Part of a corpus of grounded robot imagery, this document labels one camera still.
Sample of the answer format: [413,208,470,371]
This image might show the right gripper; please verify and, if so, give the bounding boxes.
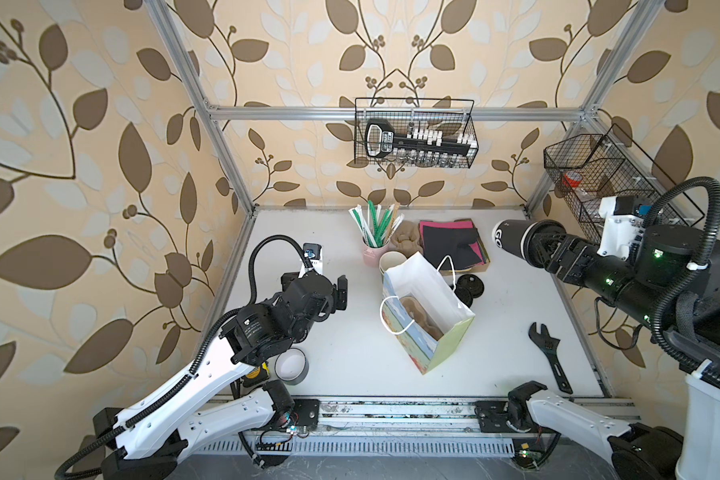
[533,230,669,336]

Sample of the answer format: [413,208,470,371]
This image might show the white black paper coffee cup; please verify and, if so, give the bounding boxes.
[492,220,567,269]

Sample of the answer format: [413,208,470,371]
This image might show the brown pulp cup carrier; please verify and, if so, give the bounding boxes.
[401,296,443,341]

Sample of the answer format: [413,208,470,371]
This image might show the green white paper bag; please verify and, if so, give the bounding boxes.
[379,253,475,375]

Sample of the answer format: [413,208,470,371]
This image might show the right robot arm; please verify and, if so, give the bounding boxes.
[492,177,720,479]

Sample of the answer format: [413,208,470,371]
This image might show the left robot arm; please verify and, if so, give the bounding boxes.
[54,234,348,479]

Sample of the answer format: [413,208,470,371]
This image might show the black coffee lid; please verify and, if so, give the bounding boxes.
[454,286,474,307]
[457,274,485,298]

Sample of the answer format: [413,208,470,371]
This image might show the yellow black tape measure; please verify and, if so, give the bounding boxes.
[242,362,270,389]

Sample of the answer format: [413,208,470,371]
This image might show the red capped plastic bottle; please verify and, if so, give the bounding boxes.
[560,170,600,203]

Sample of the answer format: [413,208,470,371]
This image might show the black adjustable wrench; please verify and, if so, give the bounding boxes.
[528,322,573,395]

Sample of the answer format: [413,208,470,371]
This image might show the cup of wrapped straws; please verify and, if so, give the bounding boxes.
[348,200,404,267]

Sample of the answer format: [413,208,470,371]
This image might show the brown pulp cup carriers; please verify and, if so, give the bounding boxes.
[390,220,423,258]

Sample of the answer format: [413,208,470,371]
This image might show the stack of coloured napkins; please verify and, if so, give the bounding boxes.
[419,219,489,270]

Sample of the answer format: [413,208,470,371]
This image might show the black tool in basket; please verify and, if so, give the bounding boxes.
[361,119,478,159]

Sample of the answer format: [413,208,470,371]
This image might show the grey duct tape roll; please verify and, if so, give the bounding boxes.
[274,348,309,386]

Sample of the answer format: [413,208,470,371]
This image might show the black wire basket right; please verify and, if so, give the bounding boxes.
[544,125,694,243]

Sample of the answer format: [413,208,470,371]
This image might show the black wire basket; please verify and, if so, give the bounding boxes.
[544,125,694,243]
[354,96,479,170]

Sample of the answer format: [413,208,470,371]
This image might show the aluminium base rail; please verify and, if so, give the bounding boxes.
[149,394,637,439]

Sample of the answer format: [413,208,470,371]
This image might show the black wire basket back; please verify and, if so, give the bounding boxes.
[354,96,479,170]

